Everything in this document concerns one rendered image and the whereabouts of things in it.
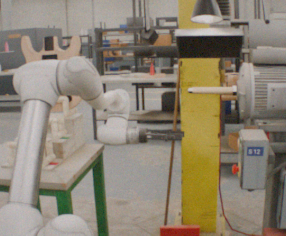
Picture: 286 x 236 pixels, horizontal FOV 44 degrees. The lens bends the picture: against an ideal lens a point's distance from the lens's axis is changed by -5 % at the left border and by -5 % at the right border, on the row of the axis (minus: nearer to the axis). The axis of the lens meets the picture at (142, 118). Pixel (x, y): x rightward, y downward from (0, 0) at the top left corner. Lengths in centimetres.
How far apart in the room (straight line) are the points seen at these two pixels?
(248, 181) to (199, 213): 146
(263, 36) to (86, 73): 86
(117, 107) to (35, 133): 63
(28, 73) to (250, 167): 89
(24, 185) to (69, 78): 39
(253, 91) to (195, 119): 109
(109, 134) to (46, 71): 59
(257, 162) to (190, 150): 131
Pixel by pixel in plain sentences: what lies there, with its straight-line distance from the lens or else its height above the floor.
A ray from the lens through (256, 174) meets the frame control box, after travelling 144.
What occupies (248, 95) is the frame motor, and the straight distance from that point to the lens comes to 158.
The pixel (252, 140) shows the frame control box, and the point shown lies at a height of 112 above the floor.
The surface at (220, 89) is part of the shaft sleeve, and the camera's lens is 168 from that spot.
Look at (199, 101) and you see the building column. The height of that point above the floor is 105.
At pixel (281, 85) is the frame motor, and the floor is 129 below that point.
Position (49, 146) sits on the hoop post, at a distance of 177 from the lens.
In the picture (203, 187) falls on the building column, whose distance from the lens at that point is 277.
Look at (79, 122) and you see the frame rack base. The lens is 200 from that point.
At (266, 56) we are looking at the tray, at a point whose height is 141.
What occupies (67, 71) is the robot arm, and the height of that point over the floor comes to 139.
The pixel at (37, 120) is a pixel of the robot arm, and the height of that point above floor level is 123.
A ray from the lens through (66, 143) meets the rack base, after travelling 184.
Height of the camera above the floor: 149
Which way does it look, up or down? 12 degrees down
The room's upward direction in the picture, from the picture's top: 2 degrees counter-clockwise
